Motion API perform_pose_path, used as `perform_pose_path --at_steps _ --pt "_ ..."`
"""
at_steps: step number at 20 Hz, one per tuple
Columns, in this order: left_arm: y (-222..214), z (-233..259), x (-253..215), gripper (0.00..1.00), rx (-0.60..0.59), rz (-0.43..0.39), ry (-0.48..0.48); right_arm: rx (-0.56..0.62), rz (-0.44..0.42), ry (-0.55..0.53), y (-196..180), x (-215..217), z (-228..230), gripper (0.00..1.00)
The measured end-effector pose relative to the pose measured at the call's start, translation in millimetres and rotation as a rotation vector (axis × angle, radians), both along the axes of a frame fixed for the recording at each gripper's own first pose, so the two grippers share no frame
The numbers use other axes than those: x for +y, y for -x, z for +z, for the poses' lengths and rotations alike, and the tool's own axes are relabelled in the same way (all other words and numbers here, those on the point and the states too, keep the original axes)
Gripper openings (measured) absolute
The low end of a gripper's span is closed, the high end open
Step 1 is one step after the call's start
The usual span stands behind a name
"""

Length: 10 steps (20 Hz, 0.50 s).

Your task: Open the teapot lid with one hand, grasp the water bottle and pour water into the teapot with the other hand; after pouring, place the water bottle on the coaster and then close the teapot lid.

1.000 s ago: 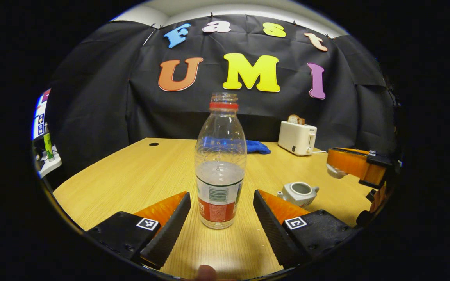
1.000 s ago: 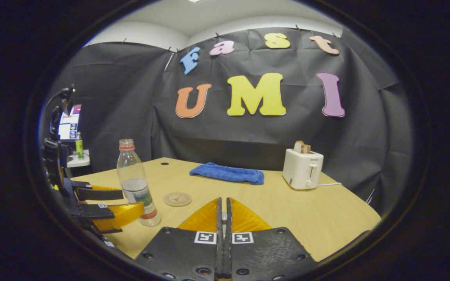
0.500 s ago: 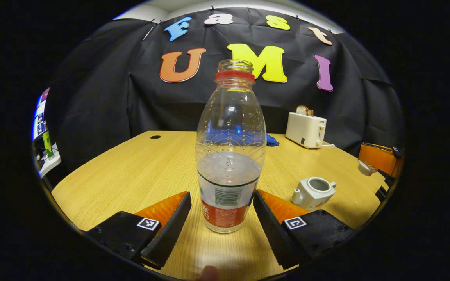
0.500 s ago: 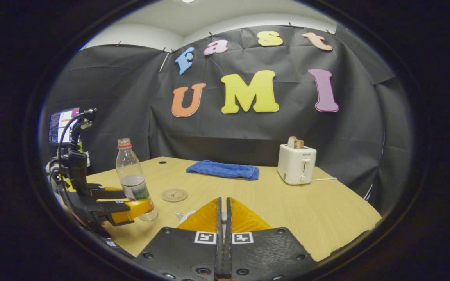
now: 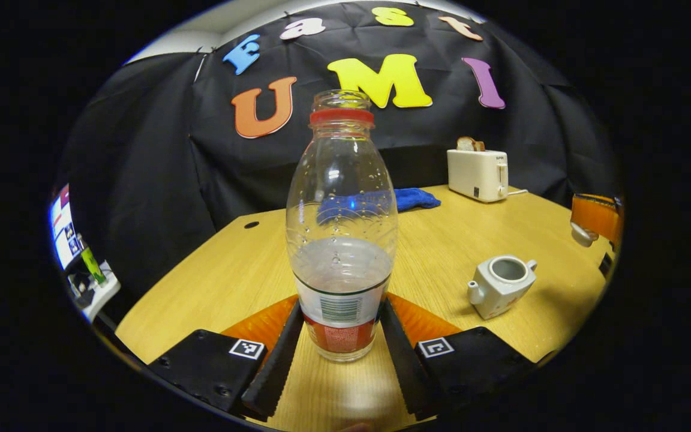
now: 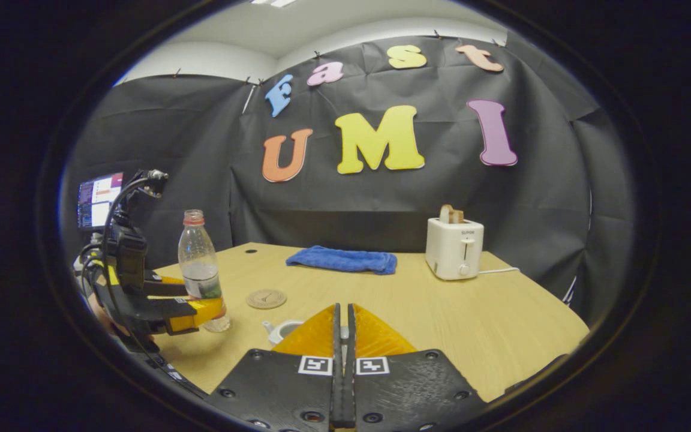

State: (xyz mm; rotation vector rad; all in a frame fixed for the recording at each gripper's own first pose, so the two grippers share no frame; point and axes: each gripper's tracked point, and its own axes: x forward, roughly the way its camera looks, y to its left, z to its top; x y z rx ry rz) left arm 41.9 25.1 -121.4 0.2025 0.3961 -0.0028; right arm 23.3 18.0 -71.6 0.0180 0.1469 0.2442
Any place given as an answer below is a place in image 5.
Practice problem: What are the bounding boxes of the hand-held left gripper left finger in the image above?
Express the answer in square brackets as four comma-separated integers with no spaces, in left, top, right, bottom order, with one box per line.
[148,294,305,421]

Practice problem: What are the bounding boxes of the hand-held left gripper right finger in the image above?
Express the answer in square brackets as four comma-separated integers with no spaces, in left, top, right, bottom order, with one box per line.
[380,292,539,422]

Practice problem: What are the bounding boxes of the white teacup lid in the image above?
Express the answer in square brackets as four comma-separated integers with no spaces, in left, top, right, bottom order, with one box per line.
[570,222,598,248]

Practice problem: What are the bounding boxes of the white ceramic teacup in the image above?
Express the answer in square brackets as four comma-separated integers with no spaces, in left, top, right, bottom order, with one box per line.
[467,255,538,320]

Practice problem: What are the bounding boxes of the clear plastic water bottle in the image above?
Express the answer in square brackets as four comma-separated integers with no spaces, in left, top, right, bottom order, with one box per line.
[286,90,399,364]

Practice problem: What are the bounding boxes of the green bottle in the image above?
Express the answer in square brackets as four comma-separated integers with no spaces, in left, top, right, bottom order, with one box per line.
[80,247,106,286]

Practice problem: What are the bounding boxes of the white toaster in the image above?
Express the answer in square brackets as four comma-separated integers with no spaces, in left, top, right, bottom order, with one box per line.
[447,149,509,203]

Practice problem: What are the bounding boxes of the blue towel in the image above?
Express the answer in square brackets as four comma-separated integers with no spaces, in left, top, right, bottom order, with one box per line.
[395,188,442,213]

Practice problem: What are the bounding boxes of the white side table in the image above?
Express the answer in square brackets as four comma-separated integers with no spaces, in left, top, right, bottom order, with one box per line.
[70,261,121,322]

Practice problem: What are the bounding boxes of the black backdrop cloth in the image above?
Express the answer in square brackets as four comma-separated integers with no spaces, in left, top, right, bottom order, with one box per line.
[61,0,622,301]

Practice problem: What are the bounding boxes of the computer monitor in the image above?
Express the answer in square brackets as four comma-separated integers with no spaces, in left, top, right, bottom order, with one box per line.
[50,185,82,271]

